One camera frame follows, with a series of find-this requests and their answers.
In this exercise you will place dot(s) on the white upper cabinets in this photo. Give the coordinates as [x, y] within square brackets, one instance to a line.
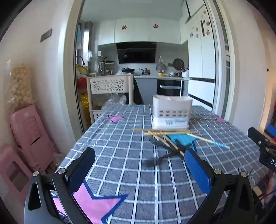
[138, 31]

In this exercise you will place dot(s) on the dark cloth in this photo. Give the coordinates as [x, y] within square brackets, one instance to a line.
[138, 92]

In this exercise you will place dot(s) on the white plastic rack cart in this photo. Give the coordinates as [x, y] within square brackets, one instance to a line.
[107, 85]

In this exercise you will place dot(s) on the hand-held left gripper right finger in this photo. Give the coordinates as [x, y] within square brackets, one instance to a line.
[198, 172]

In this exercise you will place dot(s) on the black range hood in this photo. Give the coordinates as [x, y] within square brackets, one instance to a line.
[135, 52]

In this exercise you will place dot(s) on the grey checked star tablecloth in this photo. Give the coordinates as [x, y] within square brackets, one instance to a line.
[129, 161]

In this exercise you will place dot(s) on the clear plastic bags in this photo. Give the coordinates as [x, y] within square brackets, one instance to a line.
[114, 101]

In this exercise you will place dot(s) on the grey wall switch panel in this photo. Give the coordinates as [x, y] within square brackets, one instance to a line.
[46, 35]

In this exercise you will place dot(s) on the yellow green basin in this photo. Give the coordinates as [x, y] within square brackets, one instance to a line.
[81, 69]

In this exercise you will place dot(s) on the black built-in oven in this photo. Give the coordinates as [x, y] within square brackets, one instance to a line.
[169, 87]

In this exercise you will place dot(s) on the hanging plastic bag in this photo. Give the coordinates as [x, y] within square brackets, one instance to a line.
[89, 54]

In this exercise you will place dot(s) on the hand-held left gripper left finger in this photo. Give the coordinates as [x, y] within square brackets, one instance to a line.
[77, 176]

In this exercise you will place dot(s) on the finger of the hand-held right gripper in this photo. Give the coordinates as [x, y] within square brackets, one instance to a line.
[258, 136]
[272, 130]

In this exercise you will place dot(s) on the white plastic utensil holder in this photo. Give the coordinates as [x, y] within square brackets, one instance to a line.
[171, 112]

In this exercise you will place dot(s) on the round black wall pan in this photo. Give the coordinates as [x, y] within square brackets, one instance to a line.
[179, 63]

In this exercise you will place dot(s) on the white rice cooker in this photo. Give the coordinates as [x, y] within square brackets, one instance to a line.
[185, 73]

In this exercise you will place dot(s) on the red container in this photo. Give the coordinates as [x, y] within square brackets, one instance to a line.
[82, 83]

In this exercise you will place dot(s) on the black wok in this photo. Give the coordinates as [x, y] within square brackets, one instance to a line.
[128, 70]

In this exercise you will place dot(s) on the stack of pink plastic stools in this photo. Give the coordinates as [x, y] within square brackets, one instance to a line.
[30, 133]

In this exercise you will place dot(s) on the pink plastic stool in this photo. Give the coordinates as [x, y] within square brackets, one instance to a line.
[10, 168]

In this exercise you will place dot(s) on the bamboo chopstick blue striped end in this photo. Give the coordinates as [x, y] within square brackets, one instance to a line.
[207, 141]

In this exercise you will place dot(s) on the small cooking pot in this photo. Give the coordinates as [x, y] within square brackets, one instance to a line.
[145, 71]

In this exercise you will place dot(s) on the grey base cabinet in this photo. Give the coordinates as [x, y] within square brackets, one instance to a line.
[146, 90]

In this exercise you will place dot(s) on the bag of puffed snacks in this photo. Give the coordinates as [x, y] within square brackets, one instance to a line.
[20, 86]

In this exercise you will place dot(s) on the kitchen faucet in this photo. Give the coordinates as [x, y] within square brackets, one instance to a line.
[80, 58]

